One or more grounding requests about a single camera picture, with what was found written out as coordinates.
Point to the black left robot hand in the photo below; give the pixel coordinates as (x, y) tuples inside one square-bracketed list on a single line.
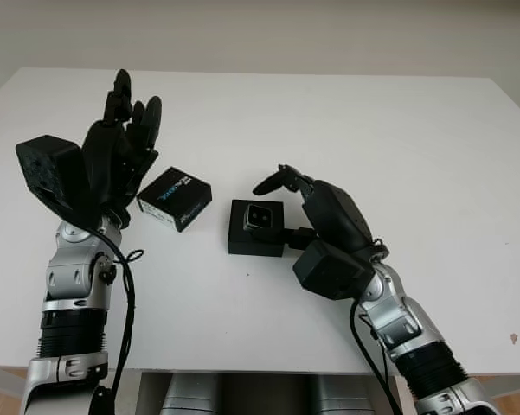
[(108, 160)]

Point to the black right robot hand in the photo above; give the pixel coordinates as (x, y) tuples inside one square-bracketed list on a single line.
[(337, 212)]

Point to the black RealSense box lid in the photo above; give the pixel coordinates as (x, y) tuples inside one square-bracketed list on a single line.
[(177, 194)]

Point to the small silver depth camera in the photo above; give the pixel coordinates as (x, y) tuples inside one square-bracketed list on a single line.
[(259, 216)]

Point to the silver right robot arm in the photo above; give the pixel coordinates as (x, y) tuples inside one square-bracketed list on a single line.
[(411, 324)]

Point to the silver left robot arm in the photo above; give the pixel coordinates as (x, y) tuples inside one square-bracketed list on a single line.
[(69, 276)]

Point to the grey right robot leg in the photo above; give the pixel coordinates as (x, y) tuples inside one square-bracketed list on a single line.
[(342, 395)]

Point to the grey robot leg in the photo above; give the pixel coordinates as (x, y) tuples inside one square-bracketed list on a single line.
[(342, 395), (190, 395)]

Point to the grey left robot leg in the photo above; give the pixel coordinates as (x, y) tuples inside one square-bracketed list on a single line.
[(190, 395)]

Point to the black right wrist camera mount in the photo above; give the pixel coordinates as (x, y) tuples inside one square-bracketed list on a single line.
[(329, 270)]

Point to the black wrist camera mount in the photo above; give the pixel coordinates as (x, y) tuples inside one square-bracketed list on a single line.
[(329, 270), (43, 168)]

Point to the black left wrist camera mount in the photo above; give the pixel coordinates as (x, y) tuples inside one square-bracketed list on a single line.
[(43, 168)]

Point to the black camera box base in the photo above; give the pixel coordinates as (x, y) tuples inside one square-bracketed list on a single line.
[(242, 244)]

